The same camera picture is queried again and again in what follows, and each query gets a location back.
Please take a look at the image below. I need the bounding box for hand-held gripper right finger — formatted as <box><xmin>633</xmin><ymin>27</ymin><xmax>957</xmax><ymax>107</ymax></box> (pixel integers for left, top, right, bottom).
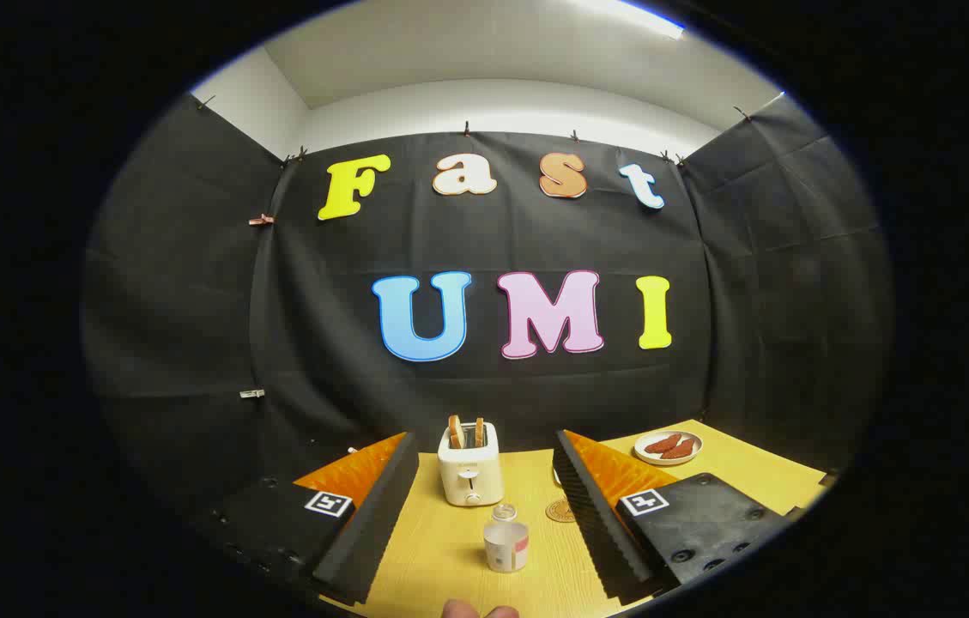
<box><xmin>553</xmin><ymin>429</ymin><xmax>802</xmax><ymax>606</ymax></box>

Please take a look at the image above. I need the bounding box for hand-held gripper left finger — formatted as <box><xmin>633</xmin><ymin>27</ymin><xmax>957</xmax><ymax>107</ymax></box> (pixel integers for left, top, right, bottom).
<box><xmin>209</xmin><ymin>432</ymin><xmax>421</xmax><ymax>606</ymax></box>

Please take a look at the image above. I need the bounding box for clear juice bottle white label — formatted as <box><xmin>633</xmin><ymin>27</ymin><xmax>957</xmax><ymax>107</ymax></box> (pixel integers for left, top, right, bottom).
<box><xmin>484</xmin><ymin>504</ymin><xmax>530</xmax><ymax>574</ymax></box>

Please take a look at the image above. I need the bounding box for wooden table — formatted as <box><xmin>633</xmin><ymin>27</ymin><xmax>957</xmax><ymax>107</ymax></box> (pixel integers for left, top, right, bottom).
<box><xmin>321</xmin><ymin>419</ymin><xmax>828</xmax><ymax>618</ymax></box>

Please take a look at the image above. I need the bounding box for white round plate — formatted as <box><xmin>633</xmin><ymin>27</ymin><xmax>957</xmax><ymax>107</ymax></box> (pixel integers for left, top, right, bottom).
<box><xmin>633</xmin><ymin>430</ymin><xmax>703</xmax><ymax>467</ymax></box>

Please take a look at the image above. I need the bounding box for cream toaster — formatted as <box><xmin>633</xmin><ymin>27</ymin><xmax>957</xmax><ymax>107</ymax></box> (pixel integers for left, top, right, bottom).
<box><xmin>438</xmin><ymin>421</ymin><xmax>506</xmax><ymax>507</ymax></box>

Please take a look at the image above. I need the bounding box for black backdrop cloth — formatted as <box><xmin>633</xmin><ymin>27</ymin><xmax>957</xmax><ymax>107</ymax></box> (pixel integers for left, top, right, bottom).
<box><xmin>82</xmin><ymin>93</ymin><xmax>893</xmax><ymax>516</ymax></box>

